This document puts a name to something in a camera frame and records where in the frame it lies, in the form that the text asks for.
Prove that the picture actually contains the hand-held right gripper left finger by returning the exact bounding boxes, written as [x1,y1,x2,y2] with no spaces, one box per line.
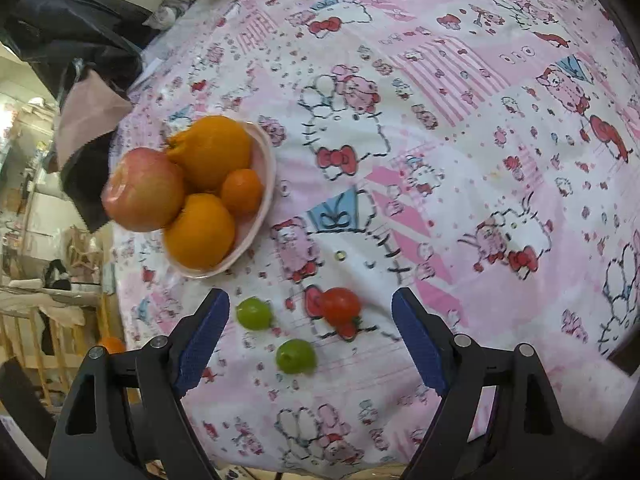
[45,287,232,480]

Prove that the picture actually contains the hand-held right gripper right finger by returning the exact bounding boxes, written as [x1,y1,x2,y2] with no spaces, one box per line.
[391,287,608,480]

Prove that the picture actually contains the small green fruit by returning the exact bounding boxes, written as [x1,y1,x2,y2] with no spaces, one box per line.
[276,338,318,375]
[236,297,274,331]

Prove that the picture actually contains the red cherry tomato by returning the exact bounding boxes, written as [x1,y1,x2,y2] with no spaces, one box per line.
[320,287,362,326]

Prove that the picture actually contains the large round orange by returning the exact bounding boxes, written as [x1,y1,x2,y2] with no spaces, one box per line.
[163,193,236,271]

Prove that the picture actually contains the pink strawberry-print plate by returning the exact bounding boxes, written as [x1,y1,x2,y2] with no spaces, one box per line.
[162,120,277,279]

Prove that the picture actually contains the red apple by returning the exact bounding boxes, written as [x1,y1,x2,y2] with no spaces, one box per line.
[101,147,187,233]

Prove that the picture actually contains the large orange with pointed stem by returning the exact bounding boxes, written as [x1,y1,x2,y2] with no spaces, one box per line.
[165,115,253,193]

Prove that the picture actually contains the pink and black cloth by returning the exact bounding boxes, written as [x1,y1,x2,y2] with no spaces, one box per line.
[47,67,135,234]

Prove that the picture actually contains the black plastic sheet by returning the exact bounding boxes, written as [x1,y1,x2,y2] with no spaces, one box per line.
[0,0,157,106]

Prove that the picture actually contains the grey tabby cat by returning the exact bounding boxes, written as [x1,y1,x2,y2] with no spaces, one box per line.
[142,0,199,31]

